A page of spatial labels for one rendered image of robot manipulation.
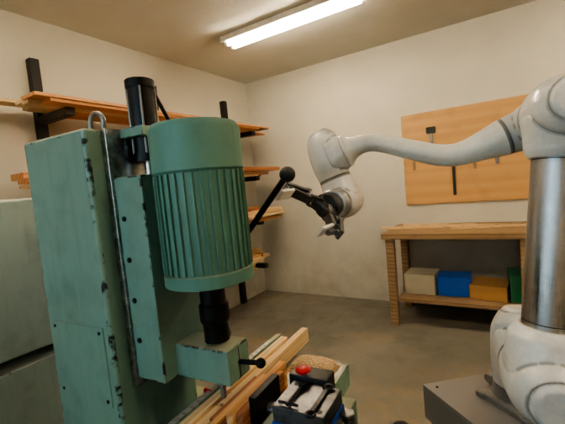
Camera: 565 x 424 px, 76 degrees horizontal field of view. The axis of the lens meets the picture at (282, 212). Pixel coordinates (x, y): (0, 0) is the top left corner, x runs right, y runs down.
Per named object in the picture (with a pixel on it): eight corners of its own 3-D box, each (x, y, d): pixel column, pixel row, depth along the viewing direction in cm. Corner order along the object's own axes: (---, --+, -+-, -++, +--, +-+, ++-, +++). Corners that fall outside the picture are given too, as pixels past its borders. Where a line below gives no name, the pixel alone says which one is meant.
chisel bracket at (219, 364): (231, 395, 69) (227, 352, 68) (177, 382, 75) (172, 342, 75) (252, 375, 75) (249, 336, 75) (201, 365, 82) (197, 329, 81)
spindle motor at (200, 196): (218, 298, 61) (197, 110, 58) (145, 292, 69) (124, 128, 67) (270, 271, 76) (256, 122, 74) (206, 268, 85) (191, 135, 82)
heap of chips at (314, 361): (330, 381, 86) (329, 369, 86) (283, 372, 92) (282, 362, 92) (341, 363, 93) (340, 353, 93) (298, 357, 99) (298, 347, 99)
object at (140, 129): (145, 159, 72) (134, 72, 71) (118, 163, 76) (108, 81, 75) (174, 160, 79) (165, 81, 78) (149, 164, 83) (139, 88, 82)
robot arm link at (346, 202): (318, 204, 113) (310, 206, 108) (335, 182, 109) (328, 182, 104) (340, 224, 110) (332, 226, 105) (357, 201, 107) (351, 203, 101)
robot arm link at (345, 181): (328, 225, 112) (313, 186, 113) (345, 219, 126) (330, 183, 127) (360, 213, 107) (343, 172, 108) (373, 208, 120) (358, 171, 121)
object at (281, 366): (237, 455, 65) (232, 415, 64) (229, 453, 65) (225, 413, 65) (288, 393, 82) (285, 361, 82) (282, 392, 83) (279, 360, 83)
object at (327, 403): (326, 442, 57) (323, 410, 57) (266, 426, 63) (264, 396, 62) (351, 397, 69) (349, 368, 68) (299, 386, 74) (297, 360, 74)
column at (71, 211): (127, 480, 74) (80, 126, 69) (64, 451, 85) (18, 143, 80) (201, 415, 94) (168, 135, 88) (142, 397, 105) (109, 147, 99)
